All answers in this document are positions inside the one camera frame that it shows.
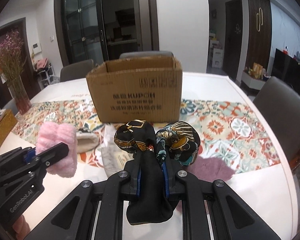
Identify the grey floral pouch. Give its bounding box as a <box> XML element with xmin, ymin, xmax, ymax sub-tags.
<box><xmin>101</xmin><ymin>143</ymin><xmax>133</xmax><ymax>177</ymax></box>

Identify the brown cardboard box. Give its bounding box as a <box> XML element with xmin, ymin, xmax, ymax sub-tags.
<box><xmin>86</xmin><ymin>56</ymin><xmax>183</xmax><ymax>123</ymax></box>

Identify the mauve towel cloth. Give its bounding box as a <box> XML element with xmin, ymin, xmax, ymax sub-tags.
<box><xmin>176</xmin><ymin>156</ymin><xmax>237</xmax><ymax>212</ymax></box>

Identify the grey chair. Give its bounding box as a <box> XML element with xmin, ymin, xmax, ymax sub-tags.
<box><xmin>253</xmin><ymin>77</ymin><xmax>300</xmax><ymax>161</ymax></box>
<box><xmin>60</xmin><ymin>59</ymin><xmax>95</xmax><ymax>82</ymax></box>
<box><xmin>119</xmin><ymin>50</ymin><xmax>173</xmax><ymax>59</ymax></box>

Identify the woven tissue box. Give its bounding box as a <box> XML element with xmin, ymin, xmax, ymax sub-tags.
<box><xmin>0</xmin><ymin>109</ymin><xmax>17</xmax><ymax>147</ymax></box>

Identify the black television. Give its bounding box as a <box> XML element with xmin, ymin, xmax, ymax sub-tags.
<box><xmin>271</xmin><ymin>49</ymin><xmax>300</xmax><ymax>94</ymax></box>

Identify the glass vase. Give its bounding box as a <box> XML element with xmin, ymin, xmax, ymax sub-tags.
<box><xmin>10</xmin><ymin>76</ymin><xmax>32</xmax><ymax>115</ymax></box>

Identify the left hand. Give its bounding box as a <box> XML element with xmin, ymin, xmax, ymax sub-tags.
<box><xmin>12</xmin><ymin>215</ymin><xmax>31</xmax><ymax>240</ymax></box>

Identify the white sock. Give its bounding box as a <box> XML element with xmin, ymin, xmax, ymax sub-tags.
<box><xmin>102</xmin><ymin>124</ymin><xmax>116</xmax><ymax>147</ymax></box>

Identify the grey chair far middle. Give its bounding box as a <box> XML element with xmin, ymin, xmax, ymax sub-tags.
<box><xmin>119</xmin><ymin>50</ymin><xmax>173</xmax><ymax>59</ymax></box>

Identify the white patterned tablecloth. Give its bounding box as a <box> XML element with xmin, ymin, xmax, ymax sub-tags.
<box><xmin>0</xmin><ymin>71</ymin><xmax>299</xmax><ymax>240</ymax></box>

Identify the grey chair right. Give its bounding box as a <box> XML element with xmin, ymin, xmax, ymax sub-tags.
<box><xmin>253</xmin><ymin>77</ymin><xmax>300</xmax><ymax>161</ymax></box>

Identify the black patterned silk scarf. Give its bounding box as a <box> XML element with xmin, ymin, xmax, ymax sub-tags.
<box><xmin>114</xmin><ymin>120</ymin><xmax>200</xmax><ymax>225</ymax></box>

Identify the white tv cabinet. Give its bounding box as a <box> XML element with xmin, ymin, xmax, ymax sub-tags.
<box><xmin>241</xmin><ymin>72</ymin><xmax>266</xmax><ymax>90</ymax></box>

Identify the grey chair far left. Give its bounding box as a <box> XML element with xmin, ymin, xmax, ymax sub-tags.
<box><xmin>60</xmin><ymin>59</ymin><xmax>95</xmax><ymax>82</ymax></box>

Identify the pink fluffy towel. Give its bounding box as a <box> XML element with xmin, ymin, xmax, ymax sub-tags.
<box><xmin>36</xmin><ymin>121</ymin><xmax>77</xmax><ymax>178</ymax></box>

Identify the white shoe rack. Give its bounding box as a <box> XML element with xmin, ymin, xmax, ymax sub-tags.
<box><xmin>37</xmin><ymin>63</ymin><xmax>55</xmax><ymax>89</ymax></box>

